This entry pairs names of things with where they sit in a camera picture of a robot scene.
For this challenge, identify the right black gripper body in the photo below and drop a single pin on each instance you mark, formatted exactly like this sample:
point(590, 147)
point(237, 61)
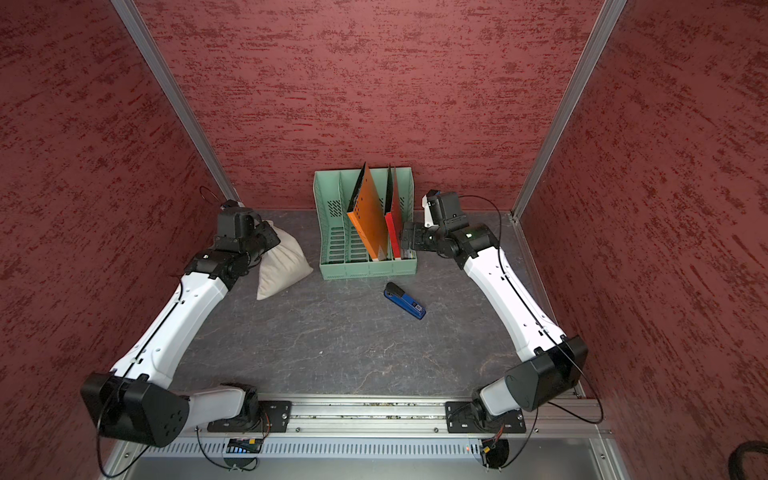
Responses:
point(425, 238)

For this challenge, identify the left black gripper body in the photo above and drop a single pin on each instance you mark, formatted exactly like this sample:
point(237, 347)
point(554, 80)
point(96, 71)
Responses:
point(264, 239)

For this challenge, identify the beige cloth soil bag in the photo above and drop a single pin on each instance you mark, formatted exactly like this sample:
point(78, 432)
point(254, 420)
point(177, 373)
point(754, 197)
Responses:
point(282, 266)

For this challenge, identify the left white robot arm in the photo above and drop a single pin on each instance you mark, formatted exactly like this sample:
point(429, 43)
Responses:
point(133, 401)

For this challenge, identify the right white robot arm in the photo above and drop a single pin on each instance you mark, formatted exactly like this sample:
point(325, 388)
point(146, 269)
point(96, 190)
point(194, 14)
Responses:
point(551, 362)

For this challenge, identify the red folder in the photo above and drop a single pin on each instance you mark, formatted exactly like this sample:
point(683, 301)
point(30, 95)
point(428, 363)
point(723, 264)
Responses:
point(392, 213)

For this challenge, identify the orange folder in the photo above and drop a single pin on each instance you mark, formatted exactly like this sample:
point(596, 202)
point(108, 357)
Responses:
point(365, 212)

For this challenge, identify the blue black stapler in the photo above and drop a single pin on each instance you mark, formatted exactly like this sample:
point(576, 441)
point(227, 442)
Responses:
point(400, 298)

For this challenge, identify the green file organizer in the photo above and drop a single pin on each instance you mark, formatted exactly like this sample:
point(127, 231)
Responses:
point(343, 254)

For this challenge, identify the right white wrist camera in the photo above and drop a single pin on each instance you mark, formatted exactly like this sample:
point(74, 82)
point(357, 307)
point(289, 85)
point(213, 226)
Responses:
point(432, 209)

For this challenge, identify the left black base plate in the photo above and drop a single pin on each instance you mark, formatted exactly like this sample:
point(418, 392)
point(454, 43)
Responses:
point(268, 417)

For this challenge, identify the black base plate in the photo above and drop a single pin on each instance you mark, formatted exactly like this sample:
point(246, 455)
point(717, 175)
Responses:
point(465, 417)
point(268, 417)

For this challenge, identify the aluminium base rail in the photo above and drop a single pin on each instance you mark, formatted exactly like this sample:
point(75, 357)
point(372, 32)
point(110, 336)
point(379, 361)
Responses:
point(349, 427)

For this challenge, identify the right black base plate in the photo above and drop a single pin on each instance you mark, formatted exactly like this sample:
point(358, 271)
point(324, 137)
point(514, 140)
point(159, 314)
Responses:
point(465, 417)

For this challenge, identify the left aluminium corner post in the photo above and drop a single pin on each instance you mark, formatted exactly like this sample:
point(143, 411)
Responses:
point(139, 32)

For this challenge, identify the aluminium corner post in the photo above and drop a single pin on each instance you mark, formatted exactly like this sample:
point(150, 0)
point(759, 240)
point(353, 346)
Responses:
point(139, 32)
point(605, 23)

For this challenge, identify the right aluminium corner post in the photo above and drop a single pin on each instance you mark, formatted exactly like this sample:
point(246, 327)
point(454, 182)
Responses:
point(605, 23)

